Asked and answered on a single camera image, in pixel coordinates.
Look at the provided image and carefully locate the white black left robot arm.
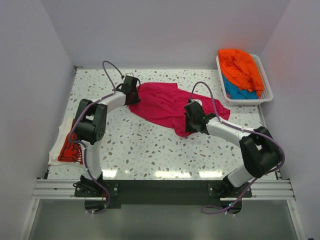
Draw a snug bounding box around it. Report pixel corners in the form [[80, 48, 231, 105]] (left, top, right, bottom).
[[69, 75, 141, 196]]

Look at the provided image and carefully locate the blue t shirt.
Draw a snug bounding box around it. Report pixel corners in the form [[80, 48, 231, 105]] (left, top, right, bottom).
[[222, 74, 258, 100]]

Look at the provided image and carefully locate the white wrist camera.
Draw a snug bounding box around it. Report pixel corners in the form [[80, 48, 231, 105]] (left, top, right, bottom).
[[124, 72, 135, 77], [188, 99, 203, 106]]

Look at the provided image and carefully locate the folded white red t shirt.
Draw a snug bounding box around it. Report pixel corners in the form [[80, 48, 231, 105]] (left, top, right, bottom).
[[48, 118, 83, 167]]

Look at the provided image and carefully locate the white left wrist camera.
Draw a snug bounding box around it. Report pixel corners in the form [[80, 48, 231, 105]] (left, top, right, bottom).
[[124, 72, 135, 77]]

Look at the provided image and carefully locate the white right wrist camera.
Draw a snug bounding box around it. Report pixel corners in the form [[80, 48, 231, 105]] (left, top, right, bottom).
[[188, 99, 203, 106]]

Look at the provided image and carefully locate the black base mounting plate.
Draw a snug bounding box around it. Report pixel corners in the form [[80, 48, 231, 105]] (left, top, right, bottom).
[[73, 177, 253, 214]]

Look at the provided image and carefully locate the white plastic basket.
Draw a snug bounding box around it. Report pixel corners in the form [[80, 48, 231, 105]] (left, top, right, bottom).
[[216, 54, 274, 107]]

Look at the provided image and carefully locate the magenta t shirt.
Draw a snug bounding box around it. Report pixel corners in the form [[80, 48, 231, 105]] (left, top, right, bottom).
[[128, 81, 231, 138]]

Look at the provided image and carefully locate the orange t shirt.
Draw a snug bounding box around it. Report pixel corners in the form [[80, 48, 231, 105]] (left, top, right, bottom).
[[218, 49, 264, 99]]

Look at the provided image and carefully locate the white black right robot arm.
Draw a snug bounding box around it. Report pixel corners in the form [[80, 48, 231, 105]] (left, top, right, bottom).
[[184, 100, 284, 197]]

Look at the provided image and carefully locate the aluminium rail frame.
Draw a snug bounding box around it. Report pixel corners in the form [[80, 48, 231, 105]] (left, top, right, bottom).
[[18, 154, 301, 240]]

